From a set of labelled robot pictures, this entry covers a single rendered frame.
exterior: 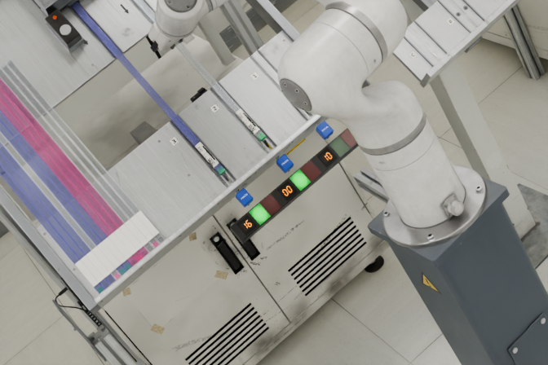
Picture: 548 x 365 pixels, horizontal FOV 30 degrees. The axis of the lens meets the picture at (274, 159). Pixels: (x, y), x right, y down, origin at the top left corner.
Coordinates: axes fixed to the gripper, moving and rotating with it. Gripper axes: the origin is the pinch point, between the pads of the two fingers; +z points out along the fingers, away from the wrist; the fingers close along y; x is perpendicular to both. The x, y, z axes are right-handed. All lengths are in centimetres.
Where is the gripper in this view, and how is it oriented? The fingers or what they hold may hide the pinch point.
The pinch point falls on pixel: (173, 37)
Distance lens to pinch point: 218.5
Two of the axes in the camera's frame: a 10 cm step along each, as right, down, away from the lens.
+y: -7.5, 6.3, -1.9
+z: -1.4, 1.3, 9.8
